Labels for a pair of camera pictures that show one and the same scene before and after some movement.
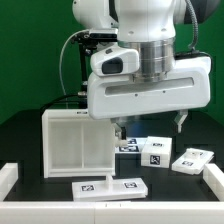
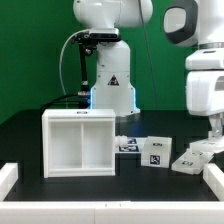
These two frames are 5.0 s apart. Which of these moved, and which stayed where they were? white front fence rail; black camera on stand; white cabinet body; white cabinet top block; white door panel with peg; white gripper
Moved: white gripper; white door panel with peg
Stayed: white cabinet top block; black camera on stand; white cabinet body; white front fence rail
